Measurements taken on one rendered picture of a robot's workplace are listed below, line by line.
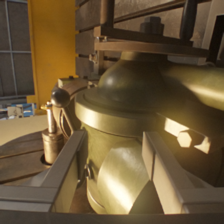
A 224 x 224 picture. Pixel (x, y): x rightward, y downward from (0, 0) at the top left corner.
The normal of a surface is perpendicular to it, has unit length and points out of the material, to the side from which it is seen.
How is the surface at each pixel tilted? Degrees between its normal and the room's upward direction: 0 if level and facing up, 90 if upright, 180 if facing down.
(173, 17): 0
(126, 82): 49
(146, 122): 65
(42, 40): 90
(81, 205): 90
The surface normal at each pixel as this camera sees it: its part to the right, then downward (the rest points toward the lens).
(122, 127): -0.22, 0.33
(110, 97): -0.67, 0.14
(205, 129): 0.05, -0.94
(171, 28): -0.88, 0.12
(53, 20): 0.48, 0.32
